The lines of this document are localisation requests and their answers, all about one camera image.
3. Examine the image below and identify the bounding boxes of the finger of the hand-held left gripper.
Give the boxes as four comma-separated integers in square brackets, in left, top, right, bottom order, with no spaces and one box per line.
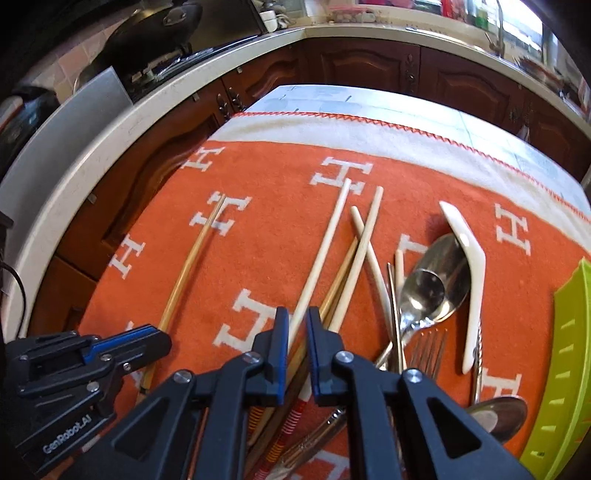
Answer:
[7,324,172,407]

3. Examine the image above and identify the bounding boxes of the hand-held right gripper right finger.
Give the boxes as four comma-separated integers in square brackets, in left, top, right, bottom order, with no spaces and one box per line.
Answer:
[307,306,536,480]

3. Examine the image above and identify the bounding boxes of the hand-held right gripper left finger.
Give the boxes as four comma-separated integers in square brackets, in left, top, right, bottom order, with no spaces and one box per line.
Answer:
[60,307,291,480]

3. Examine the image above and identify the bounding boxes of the red-striped chopstick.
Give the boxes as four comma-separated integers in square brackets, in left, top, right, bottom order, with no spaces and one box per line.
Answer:
[256,399,308,480]

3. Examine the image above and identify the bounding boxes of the cream handled knife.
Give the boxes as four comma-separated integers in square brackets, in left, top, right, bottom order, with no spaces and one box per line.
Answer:
[325,186,385,330]

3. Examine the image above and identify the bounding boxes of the small steel spoon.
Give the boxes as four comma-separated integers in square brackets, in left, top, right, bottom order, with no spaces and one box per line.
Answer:
[268,269,446,480]

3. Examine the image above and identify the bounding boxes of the large steel spoon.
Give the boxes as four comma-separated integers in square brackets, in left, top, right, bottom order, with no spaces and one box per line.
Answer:
[402,233,472,352]

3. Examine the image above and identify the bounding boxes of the dark-bowled steel spoon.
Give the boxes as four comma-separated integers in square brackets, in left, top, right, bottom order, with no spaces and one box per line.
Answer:
[466,396,528,446]

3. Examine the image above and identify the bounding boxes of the green plastic utensil tray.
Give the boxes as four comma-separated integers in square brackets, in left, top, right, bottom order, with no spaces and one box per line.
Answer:
[519,258,591,478]

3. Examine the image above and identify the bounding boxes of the orange-striped chopstick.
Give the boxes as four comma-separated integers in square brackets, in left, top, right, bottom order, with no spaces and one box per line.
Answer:
[247,406,266,444]

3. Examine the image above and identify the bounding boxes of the brown wooden chopstick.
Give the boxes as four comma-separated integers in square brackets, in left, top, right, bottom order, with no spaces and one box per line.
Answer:
[286,237,360,398]

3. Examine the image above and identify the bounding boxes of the bamboo chopstick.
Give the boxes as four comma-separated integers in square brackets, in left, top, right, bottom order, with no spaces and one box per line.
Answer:
[136,194,227,395]

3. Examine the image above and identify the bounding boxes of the thin steel chopstick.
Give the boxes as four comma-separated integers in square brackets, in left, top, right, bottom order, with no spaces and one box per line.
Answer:
[387,262,402,372]

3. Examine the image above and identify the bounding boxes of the short cream chopstick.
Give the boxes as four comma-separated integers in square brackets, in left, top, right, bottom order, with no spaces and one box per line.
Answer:
[394,249,408,372]

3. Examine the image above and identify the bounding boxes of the steel fork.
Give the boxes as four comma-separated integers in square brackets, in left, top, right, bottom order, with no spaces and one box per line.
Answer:
[409,329,450,384]

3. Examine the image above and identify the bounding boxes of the orange patterned blanket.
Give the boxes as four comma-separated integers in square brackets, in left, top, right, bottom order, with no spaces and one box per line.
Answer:
[76,111,591,480]

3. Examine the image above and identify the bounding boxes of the serrated steel knife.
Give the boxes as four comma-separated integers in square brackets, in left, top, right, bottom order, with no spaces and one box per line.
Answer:
[470,318,485,407]

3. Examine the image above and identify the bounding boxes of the white ceramic spoon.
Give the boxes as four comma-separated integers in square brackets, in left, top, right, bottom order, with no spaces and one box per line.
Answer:
[438,200,488,374]

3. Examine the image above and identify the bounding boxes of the white kitchen countertop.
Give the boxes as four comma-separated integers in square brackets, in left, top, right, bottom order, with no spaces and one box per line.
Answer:
[0,21,591,333]

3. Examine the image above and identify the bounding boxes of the grey steel panel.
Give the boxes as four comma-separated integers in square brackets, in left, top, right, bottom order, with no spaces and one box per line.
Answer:
[0,65,134,185]

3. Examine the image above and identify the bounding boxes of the brown wooden cabinets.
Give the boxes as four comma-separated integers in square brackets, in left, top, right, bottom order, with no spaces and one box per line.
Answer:
[28,39,591,333]

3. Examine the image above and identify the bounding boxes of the black wok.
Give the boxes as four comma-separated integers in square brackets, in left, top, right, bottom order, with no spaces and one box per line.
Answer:
[76,0,204,79]

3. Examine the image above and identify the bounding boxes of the steel faucet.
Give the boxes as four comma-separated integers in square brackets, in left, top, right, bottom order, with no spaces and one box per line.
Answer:
[485,0,509,54]

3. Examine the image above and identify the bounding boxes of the black cable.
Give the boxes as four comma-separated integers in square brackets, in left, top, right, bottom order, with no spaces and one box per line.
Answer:
[0,261,24,342]

